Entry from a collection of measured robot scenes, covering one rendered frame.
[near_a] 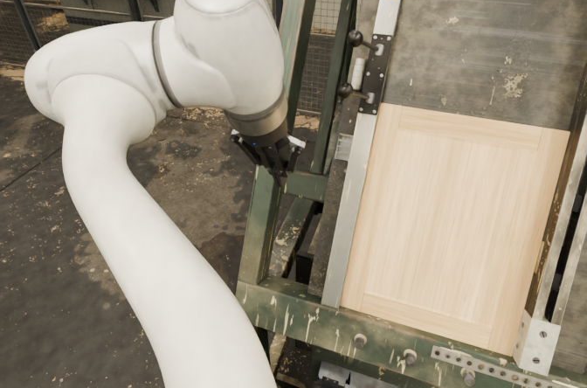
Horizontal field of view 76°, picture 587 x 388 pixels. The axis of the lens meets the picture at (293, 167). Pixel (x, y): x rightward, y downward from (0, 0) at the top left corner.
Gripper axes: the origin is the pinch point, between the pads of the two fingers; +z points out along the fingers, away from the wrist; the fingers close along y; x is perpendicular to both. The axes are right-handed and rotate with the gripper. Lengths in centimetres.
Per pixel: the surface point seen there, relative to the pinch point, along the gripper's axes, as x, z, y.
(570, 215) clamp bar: -15, 25, -62
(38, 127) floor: -83, 198, 291
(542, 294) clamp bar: 3, 31, -59
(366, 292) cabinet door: 10.6, 43.6, -21.1
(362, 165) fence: -17.3, 24.3, -13.7
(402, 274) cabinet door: 4.5, 39.8, -29.2
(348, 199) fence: -9.1, 29.3, -11.8
